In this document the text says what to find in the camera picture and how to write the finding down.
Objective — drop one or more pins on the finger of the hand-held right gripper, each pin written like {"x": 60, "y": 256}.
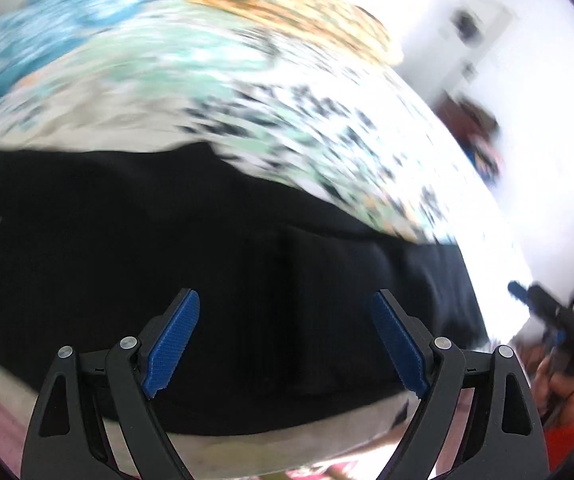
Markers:
{"x": 542, "y": 302}

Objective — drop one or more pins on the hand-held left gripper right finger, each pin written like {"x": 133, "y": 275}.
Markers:
{"x": 399, "y": 345}

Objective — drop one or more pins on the person's right hand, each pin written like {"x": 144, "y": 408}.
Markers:
{"x": 564, "y": 390}

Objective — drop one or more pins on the dark round hanging object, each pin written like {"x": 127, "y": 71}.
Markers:
{"x": 467, "y": 22}

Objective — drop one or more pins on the floral bed sheet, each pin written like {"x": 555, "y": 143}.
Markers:
{"x": 267, "y": 90}

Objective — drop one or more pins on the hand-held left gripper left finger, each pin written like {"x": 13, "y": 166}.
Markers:
{"x": 172, "y": 345}

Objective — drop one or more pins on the black pants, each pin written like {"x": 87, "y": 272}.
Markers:
{"x": 167, "y": 235}

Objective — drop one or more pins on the brown wooden cabinet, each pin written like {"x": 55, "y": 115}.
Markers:
{"x": 474, "y": 135}

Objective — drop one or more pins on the orange floral pillow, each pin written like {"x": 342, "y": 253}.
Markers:
{"x": 292, "y": 5}

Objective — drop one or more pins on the large blue patterned pillow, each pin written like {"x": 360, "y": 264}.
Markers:
{"x": 22, "y": 60}

